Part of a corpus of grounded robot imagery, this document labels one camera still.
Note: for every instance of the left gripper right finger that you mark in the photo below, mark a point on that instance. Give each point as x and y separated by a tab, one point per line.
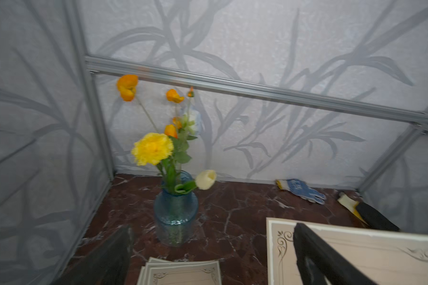
319	264

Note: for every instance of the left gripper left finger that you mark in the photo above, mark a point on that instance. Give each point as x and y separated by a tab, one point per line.
107	264

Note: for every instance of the beige stationery sheet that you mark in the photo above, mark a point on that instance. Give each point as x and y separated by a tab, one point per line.
162	272

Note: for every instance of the blue dotted work glove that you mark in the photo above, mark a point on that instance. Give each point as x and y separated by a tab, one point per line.
302	190

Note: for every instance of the glass vase with flowers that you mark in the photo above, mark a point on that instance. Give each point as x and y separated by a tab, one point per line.
176	206

